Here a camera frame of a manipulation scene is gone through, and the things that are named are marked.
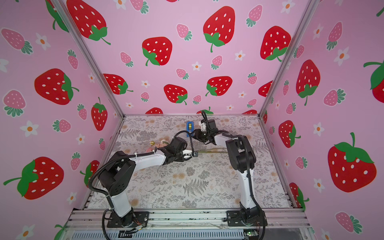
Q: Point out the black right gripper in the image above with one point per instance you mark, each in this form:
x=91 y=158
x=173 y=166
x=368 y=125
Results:
x=197 y=135

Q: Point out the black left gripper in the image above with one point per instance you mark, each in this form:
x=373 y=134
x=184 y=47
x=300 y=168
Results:
x=181 y=159

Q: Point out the artificial pink flower bouquet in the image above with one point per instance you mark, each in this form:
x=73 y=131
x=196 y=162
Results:
x=163 y=144

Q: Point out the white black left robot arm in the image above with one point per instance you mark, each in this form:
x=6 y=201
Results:
x=116 y=174

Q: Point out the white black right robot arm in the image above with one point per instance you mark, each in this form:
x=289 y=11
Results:
x=242 y=159

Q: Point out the blue tape dispenser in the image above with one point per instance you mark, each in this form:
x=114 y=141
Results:
x=190 y=127

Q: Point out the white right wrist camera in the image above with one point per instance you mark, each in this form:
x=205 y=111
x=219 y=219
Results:
x=203 y=125

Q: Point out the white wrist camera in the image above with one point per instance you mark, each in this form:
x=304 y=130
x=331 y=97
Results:
x=188 y=154
x=203 y=125

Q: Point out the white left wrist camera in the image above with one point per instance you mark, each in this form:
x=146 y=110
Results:
x=188 y=154

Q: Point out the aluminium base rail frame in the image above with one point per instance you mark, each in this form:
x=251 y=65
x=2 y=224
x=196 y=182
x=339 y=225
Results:
x=190 y=224

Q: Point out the aluminium corner post right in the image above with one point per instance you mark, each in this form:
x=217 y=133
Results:
x=296 y=38

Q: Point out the aluminium corner post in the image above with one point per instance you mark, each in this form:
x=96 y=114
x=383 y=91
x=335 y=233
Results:
x=78 y=38
x=296 y=38

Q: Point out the aluminium corner post left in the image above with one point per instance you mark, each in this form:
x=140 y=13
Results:
x=78 y=38

